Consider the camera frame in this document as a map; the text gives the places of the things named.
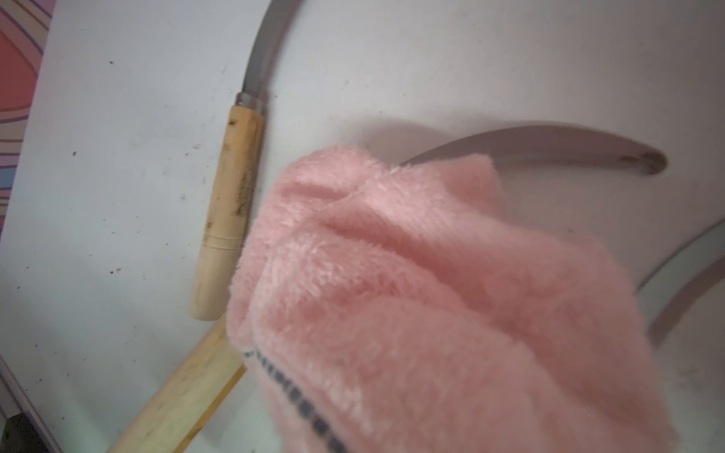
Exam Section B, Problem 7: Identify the wooden handle sickle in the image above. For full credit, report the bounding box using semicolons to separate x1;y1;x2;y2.
190;0;301;321
110;125;668;452

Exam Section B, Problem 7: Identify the pink terry rag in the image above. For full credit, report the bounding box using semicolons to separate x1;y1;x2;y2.
227;148;677;452

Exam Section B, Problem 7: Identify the orange handle sickle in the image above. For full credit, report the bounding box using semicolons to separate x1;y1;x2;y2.
638;221;724;348

